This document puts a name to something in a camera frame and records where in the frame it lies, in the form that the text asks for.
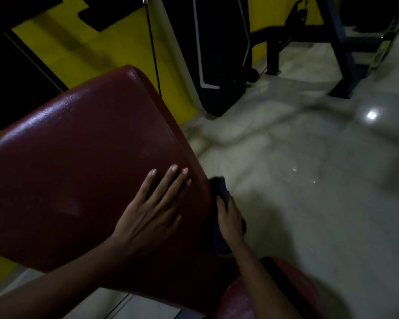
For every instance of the person's left hand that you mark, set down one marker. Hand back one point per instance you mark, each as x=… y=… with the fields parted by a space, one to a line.
x=146 y=222

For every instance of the person's right hand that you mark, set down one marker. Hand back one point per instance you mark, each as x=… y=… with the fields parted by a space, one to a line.
x=231 y=227

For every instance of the dark grey green cloth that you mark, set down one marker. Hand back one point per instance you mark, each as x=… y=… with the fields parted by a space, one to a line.
x=219 y=189

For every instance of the maroon padded backrest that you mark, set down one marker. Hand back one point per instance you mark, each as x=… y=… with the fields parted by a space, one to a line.
x=86 y=162

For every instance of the person's right forearm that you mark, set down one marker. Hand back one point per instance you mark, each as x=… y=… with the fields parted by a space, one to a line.
x=262 y=289

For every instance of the person's left forearm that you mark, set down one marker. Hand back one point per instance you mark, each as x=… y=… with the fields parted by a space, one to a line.
x=53 y=289

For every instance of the black white weight stack tower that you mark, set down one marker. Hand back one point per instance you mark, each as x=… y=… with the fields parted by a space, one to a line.
x=219 y=63

